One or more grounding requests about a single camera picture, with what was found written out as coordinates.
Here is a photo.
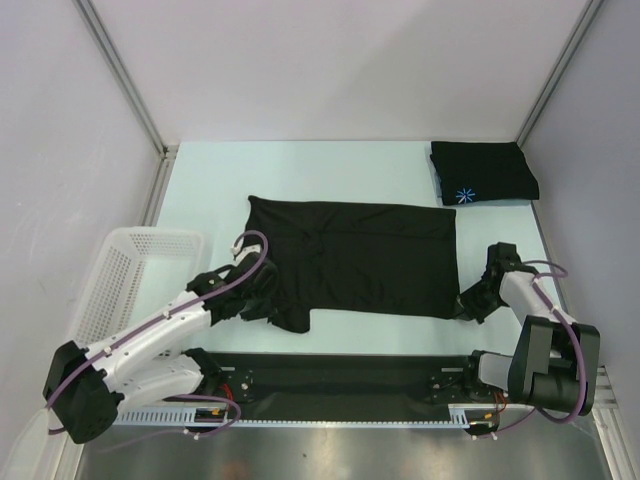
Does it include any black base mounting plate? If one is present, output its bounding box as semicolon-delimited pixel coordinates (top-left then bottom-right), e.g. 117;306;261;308
186;348;500;411

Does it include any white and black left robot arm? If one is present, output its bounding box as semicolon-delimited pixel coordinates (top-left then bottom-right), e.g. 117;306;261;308
43;247;279;444

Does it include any aluminium frame rail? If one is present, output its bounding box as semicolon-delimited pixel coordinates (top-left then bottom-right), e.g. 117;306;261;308
594;366;617;408

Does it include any folded black t shirt with logo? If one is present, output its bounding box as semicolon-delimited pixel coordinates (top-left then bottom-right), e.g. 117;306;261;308
430;141;540;206

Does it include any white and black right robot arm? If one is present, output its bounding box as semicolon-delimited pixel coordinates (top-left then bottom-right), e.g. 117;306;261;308
455;243;600;423

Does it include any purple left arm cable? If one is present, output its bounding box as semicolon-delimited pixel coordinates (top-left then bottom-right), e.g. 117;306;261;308
44;229;272;446

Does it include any white plastic basket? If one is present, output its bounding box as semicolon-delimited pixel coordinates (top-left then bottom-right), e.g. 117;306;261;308
69;227;211;346

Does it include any white slotted cable duct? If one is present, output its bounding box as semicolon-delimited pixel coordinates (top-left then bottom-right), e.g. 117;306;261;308
114;404;499;429

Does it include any left vertical aluminium post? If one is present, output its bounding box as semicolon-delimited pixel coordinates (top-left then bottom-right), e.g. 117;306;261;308
74;0;169;156

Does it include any vertical aluminium post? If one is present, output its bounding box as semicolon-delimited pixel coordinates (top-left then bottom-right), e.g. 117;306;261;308
74;0;169;156
515;0;606;147

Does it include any right vertical aluminium post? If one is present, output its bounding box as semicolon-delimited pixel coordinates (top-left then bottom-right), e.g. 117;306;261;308
515;0;606;147

